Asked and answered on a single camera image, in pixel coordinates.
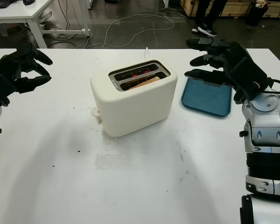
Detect stacked wooden crates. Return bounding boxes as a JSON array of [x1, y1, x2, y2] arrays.
[[179, 0, 280, 18]]

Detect blue plastic tray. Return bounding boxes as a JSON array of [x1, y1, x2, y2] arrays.
[[181, 76, 233, 119]]

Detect black trash bin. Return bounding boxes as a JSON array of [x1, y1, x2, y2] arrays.
[[246, 0, 269, 27]]

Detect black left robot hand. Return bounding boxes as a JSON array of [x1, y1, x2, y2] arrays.
[[0, 45, 53, 93]]

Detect white desk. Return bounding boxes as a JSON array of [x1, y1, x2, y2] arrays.
[[0, 0, 91, 49]]

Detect white sneaker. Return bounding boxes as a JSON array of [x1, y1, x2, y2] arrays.
[[38, 11, 53, 30]]

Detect brown toast slice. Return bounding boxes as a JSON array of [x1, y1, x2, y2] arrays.
[[128, 77, 161, 90]]

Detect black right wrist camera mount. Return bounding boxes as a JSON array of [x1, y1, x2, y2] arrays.
[[227, 57, 268, 99]]

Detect grey floor cable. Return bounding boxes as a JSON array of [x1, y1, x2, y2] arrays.
[[84, 7, 188, 49]]

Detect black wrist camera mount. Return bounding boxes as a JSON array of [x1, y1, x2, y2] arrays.
[[227, 57, 268, 99], [0, 74, 17, 104]]

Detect cream two-slot toaster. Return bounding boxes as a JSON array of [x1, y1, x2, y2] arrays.
[[90, 59, 178, 138]]

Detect black hanging desk cable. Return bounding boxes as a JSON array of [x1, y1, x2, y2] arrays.
[[57, 0, 70, 31]]

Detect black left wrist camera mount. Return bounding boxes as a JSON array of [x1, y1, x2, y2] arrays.
[[0, 74, 17, 104]]

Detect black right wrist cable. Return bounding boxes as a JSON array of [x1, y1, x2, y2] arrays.
[[265, 78, 280, 95]]

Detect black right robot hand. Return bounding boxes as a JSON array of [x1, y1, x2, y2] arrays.
[[185, 37, 251, 105]]

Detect person with black trousers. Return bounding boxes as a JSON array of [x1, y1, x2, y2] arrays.
[[191, 0, 218, 37]]

